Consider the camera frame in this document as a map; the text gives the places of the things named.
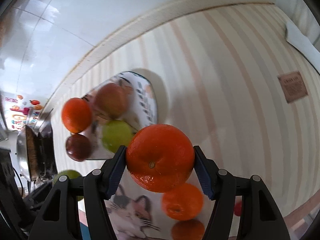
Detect red cherry tomato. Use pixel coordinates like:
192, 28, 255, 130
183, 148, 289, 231
234, 201, 242, 217

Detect green apple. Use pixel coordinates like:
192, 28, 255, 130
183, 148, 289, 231
53, 170, 84, 201
101, 120, 133, 153

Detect black gas stove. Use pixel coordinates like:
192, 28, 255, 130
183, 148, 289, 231
24, 121, 57, 193

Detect small dark orange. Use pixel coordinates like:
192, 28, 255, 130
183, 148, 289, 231
171, 219, 205, 240

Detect steel wok with lid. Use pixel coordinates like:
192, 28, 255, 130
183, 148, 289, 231
16, 107, 57, 182

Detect dark red apple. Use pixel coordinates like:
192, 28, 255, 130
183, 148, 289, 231
65, 134, 92, 162

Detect green apple centre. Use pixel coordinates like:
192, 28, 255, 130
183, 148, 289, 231
101, 120, 133, 153

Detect large orange on plate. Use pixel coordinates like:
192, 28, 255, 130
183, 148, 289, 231
61, 98, 93, 134

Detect red apple upper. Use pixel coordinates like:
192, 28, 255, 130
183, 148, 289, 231
94, 83, 129, 119

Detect patterned ceramic fruit plate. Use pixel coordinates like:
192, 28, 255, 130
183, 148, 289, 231
81, 71, 158, 160

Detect striped cat table mat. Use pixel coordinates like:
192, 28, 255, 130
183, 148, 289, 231
52, 4, 319, 229

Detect white folded cloth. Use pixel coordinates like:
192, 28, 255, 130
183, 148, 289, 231
285, 21, 320, 74

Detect colourful wall stickers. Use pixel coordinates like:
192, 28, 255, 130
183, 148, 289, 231
2, 92, 45, 132

